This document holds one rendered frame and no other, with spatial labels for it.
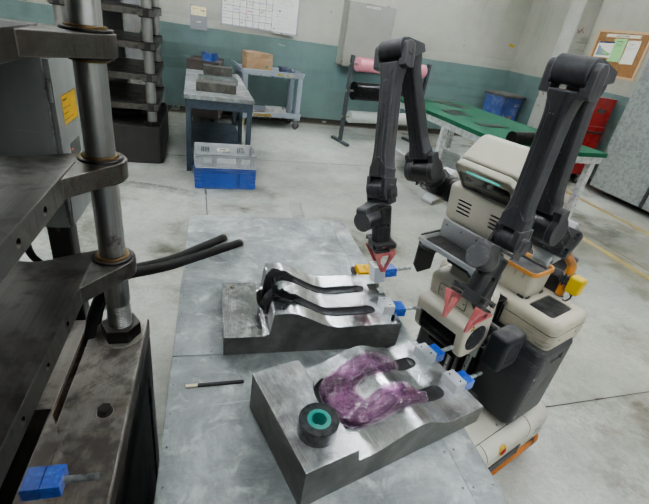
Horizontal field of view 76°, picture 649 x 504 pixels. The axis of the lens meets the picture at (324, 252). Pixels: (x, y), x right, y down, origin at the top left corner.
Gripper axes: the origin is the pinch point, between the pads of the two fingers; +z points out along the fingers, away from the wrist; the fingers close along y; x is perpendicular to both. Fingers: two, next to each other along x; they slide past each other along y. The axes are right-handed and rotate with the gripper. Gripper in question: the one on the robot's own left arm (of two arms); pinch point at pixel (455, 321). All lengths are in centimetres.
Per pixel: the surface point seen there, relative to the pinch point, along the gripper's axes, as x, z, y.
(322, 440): -38.5, 26.6, 7.8
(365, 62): 307, -179, -457
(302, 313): -22.1, 19.0, -27.1
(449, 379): 0.5, 12.8, 6.6
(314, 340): -15.0, 25.2, -24.4
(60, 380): -65, 57, -45
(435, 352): 4.3, 10.7, -1.9
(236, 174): 122, 30, -326
